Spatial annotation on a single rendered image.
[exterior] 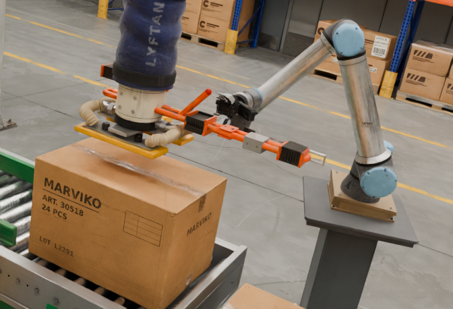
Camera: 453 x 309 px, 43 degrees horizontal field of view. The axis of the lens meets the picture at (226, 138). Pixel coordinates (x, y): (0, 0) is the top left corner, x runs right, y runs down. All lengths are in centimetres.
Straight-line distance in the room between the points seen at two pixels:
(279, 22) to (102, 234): 899
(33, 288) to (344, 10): 891
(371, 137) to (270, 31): 857
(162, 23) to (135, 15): 9
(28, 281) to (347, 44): 146
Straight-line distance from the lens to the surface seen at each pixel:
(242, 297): 226
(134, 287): 210
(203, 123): 192
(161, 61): 196
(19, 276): 224
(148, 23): 193
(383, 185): 245
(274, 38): 1084
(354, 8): 1044
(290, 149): 183
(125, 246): 205
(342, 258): 276
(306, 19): 1069
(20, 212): 266
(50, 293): 216
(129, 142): 200
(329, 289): 285
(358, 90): 231
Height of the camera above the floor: 181
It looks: 19 degrees down
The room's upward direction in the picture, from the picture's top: 11 degrees clockwise
